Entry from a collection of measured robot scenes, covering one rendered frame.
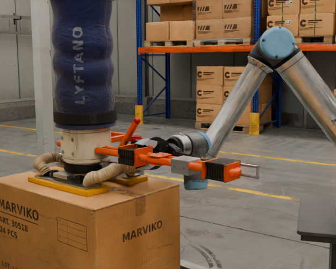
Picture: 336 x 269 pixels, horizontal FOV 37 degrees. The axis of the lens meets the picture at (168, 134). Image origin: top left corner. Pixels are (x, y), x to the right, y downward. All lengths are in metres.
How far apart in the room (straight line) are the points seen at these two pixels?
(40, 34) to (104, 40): 3.00
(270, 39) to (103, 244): 0.91
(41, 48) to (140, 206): 3.22
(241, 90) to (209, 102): 7.87
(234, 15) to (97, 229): 8.18
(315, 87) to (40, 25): 3.27
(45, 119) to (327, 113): 3.29
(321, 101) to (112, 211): 0.84
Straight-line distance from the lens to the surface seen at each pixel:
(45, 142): 4.81
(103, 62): 1.77
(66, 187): 1.77
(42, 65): 4.75
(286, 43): 1.87
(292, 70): 1.89
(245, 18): 9.43
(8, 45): 12.15
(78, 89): 1.75
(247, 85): 2.01
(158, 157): 1.58
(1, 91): 12.03
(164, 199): 1.78
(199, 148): 1.88
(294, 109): 10.45
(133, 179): 1.82
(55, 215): 1.72
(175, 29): 10.27
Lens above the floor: 1.40
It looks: 9 degrees down
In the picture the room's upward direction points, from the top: straight up
